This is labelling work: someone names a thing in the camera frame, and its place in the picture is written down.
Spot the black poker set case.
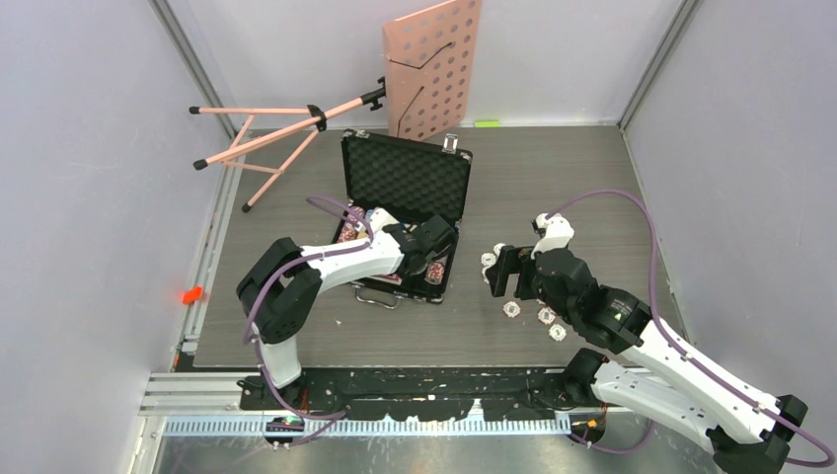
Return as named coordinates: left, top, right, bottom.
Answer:
left=341, top=128, right=474, bottom=309

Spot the red white chip stack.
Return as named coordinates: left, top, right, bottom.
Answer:
left=337, top=206, right=367, bottom=243

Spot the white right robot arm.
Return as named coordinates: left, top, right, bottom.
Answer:
left=485, top=245, right=807, bottom=473

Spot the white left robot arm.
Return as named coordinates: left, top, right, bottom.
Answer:
left=236, top=208, right=459, bottom=409

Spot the blue red chip stack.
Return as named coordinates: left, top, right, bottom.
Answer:
left=424, top=261, right=446, bottom=285

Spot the red playing card deck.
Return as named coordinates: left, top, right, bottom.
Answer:
left=373, top=274, right=403, bottom=285

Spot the pink music stand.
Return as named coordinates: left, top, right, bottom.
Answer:
left=189, top=1, right=483, bottom=211

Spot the orange clip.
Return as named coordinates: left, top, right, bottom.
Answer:
left=181, top=285, right=203, bottom=305

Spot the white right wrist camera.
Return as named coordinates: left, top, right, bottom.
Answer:
left=532, top=212, right=574, bottom=260

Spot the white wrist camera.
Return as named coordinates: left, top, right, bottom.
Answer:
left=368, top=207, right=400, bottom=232
left=532, top=212, right=574, bottom=260

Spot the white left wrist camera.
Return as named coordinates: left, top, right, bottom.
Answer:
left=368, top=207, right=400, bottom=232

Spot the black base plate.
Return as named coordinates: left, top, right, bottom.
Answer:
left=237, top=367, right=609, bottom=422

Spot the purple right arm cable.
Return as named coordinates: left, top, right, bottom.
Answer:
left=546, top=190, right=837, bottom=469

